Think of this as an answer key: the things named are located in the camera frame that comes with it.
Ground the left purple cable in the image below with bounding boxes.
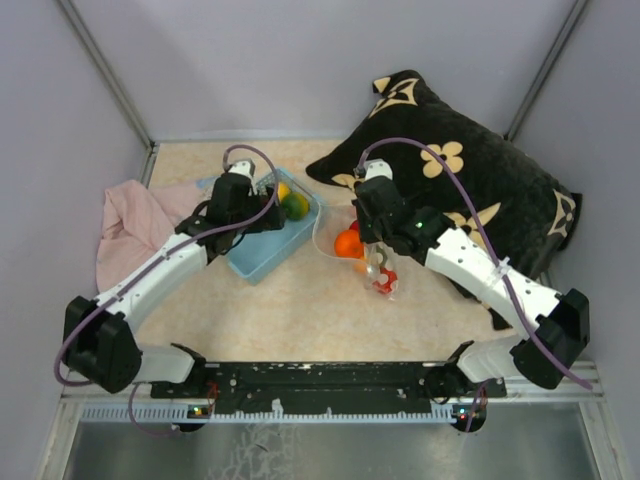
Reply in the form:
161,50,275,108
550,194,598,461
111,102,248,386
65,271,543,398
53,144,280,387

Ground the white slotted cable duct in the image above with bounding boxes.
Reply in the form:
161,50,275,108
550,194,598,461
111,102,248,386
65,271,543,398
80,400,457,425

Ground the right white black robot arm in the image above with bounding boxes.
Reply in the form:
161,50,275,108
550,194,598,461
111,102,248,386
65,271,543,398
354,175,590,396

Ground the purple cable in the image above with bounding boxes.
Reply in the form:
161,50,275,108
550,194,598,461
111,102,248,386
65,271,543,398
53,144,280,387
355,137,595,391

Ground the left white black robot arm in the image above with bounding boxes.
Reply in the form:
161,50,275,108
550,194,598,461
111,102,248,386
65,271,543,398
56,173,285,397

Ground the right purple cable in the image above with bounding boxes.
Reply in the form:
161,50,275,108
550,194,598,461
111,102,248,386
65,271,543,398
355,137,595,391

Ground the green orange mango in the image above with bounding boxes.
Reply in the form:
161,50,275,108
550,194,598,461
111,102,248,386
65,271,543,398
354,259,370,274

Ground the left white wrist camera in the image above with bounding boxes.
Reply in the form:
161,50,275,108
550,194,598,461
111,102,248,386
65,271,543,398
226,158,256,192

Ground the black floral pillow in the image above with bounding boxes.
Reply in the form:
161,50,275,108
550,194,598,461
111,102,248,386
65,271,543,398
305,69,584,331

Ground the yellow lemon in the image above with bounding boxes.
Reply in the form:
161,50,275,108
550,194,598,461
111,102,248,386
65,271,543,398
277,182,291,202

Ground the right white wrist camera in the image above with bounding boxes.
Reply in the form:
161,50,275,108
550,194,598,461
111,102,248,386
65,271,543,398
355,159,393,181

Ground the orange fruit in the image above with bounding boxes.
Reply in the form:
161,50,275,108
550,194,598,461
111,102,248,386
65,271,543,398
333,229,364,259

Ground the clear dotted zip bag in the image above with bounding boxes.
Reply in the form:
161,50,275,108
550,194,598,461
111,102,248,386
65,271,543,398
312,204,399,300

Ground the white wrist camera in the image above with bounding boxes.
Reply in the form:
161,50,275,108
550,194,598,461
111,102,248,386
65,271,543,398
226,158,256,192
355,159,393,181

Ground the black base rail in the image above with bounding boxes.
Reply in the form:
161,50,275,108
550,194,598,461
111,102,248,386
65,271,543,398
151,362,479,415

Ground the green yellow mango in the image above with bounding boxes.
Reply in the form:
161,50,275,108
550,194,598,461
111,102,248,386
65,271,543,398
280,192,310,221

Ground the pink cloth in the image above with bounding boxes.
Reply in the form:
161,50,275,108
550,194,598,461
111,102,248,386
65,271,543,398
96,176,216,292

